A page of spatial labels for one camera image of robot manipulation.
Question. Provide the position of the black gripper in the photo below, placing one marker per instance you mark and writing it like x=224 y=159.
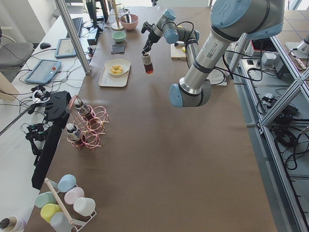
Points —
x=152 y=36

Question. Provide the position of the tea bottle white cap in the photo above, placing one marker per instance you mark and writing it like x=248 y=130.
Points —
x=147 y=62

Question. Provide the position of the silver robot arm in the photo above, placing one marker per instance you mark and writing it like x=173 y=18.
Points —
x=230 y=19

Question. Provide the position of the cream serving tray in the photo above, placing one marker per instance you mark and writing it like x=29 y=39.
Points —
x=108 y=80

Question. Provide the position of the grey folded cloth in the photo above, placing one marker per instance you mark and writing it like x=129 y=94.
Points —
x=118 y=48

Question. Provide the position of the mint green bowl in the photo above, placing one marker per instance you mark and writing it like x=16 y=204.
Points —
x=119 y=36

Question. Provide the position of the white round plate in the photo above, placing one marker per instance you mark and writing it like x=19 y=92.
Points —
x=124 y=63

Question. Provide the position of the wooden cutting board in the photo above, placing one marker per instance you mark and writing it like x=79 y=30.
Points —
x=177 y=51

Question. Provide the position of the glazed braided donut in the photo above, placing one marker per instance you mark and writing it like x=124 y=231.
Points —
x=116 y=69

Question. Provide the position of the pink ice bowl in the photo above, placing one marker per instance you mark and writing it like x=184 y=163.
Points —
x=133 y=25

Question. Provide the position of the wooden glass stand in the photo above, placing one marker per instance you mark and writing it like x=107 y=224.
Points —
x=117 y=25

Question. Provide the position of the metal ice scoop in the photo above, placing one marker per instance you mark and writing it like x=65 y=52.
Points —
x=126 y=18

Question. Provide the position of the black computer monitor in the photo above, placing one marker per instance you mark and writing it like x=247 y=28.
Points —
x=91 y=7

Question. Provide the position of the black keyboard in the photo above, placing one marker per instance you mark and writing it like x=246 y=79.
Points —
x=78 y=24

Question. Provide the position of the blue teach pendant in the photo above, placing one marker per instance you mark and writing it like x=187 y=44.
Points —
x=43 y=72
x=65 y=49

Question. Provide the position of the black computer mouse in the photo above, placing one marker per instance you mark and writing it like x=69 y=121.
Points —
x=45 y=45

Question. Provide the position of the light blue cup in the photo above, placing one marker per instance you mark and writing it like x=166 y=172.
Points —
x=67 y=182

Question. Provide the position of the pink cup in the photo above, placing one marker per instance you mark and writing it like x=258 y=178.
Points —
x=72 y=195

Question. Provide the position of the white cup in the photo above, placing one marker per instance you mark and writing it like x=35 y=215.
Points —
x=84 y=206

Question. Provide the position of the white cup rack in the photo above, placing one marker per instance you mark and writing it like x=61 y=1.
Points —
x=78 y=221

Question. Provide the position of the green cup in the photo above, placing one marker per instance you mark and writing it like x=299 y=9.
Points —
x=44 y=198

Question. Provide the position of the yellow cup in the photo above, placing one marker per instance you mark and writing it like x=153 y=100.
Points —
x=48 y=210

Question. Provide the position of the grey blue cup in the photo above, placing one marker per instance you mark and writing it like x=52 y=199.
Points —
x=60 y=223

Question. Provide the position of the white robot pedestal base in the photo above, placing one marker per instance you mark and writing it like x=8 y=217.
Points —
x=218 y=77

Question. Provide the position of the copper wire bottle rack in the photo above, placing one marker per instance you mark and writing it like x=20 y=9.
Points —
x=92 y=129

